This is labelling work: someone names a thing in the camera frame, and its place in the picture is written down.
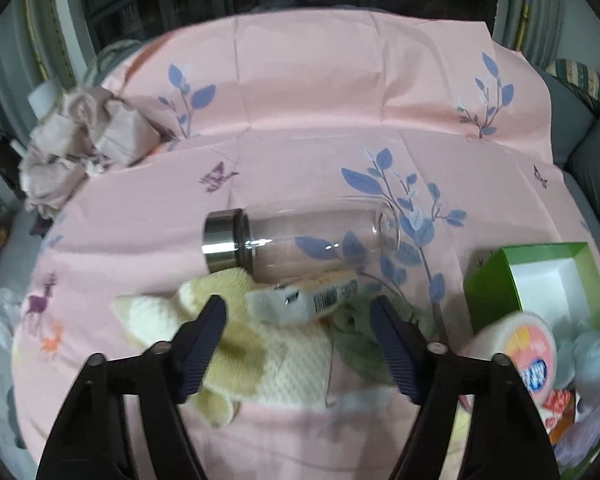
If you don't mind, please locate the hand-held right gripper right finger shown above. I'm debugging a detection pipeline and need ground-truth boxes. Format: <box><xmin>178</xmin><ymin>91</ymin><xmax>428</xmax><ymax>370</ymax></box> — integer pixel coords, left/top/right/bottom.
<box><xmin>369</xmin><ymin>295</ymin><xmax>561</xmax><ymax>480</ymax></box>

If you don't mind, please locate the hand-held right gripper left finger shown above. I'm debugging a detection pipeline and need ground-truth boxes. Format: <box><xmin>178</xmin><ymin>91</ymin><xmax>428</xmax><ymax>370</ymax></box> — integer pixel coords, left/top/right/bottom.
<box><xmin>36</xmin><ymin>294</ymin><xmax>228</xmax><ymax>480</ymax></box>

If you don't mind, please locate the small white packet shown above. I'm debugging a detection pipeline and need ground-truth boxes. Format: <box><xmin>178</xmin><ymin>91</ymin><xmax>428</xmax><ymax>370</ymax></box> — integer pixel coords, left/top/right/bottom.
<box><xmin>246</xmin><ymin>269</ymin><xmax>360</xmax><ymax>326</ymax></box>

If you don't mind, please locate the green cardboard box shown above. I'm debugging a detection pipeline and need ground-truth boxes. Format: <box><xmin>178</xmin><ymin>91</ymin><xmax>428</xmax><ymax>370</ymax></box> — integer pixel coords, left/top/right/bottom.
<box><xmin>462</xmin><ymin>242</ymin><xmax>600</xmax><ymax>466</ymax></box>

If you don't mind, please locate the blue plush toy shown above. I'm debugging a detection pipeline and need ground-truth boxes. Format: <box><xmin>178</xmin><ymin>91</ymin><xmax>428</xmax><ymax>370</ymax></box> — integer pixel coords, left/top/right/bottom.
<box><xmin>552</xmin><ymin>317</ymin><xmax>600</xmax><ymax>411</ymax></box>

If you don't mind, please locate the sage green cloth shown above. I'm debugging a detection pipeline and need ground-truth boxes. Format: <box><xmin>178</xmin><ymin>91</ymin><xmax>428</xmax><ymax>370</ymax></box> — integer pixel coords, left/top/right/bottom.
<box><xmin>330</xmin><ymin>292</ymin><xmax>433</xmax><ymax>391</ymax></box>

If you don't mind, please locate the yellow and cream towel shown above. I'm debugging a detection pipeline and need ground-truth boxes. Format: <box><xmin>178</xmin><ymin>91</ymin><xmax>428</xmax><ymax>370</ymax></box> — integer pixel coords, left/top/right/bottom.
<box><xmin>111</xmin><ymin>266</ymin><xmax>338</xmax><ymax>428</ymax></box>

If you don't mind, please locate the glass bottle with steel cap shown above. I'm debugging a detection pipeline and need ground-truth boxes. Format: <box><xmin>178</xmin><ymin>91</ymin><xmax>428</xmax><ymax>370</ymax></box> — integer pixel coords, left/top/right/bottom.
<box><xmin>202</xmin><ymin>195</ymin><xmax>401</xmax><ymax>278</ymax></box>

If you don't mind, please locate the pink lid plastic jar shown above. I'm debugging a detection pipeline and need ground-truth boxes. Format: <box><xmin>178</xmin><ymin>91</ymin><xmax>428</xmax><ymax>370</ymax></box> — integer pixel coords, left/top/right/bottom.
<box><xmin>467</xmin><ymin>310</ymin><xmax>560</xmax><ymax>413</ymax></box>

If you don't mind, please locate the clear plastic bag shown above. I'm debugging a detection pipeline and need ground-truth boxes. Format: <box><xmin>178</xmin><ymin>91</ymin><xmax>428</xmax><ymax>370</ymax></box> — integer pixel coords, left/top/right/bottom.
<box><xmin>0</xmin><ymin>287</ymin><xmax>23</xmax><ymax>351</ymax></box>

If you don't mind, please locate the lilac fluffy cloth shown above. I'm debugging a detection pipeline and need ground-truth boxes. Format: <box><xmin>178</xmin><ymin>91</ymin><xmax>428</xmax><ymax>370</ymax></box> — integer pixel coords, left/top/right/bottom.
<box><xmin>552</xmin><ymin>385</ymin><xmax>600</xmax><ymax>468</ymax></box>

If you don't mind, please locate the crumpled pink-grey cloth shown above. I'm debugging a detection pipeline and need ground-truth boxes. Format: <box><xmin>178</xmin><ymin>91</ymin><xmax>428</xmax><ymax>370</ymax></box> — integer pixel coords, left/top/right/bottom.
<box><xmin>20</xmin><ymin>85</ymin><xmax>173</xmax><ymax>218</ymax></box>

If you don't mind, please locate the pink printed bedsheet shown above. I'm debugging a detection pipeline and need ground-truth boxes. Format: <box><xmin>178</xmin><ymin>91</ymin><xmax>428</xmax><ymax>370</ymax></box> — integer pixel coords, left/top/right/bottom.
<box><xmin>10</xmin><ymin>7</ymin><xmax>600</xmax><ymax>480</ymax></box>

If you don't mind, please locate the dark grey sofa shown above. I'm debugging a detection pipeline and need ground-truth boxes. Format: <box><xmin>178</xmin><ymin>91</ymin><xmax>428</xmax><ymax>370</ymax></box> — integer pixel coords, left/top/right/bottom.
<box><xmin>535</xmin><ymin>67</ymin><xmax>600</xmax><ymax>241</ymax></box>

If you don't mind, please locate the striped cushion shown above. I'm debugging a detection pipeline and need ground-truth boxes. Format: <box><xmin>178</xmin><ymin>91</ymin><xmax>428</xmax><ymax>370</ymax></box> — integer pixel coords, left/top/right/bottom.
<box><xmin>545</xmin><ymin>57</ymin><xmax>600</xmax><ymax>111</ymax></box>
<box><xmin>82</xmin><ymin>40</ymin><xmax>141</xmax><ymax>86</ymax></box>

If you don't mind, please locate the grey curtain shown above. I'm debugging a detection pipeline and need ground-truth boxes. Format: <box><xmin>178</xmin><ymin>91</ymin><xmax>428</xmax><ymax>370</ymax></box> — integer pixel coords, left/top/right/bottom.
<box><xmin>492</xmin><ymin>0</ymin><xmax>568</xmax><ymax>58</ymax></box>
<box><xmin>0</xmin><ymin>0</ymin><xmax>98</xmax><ymax>96</ymax></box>

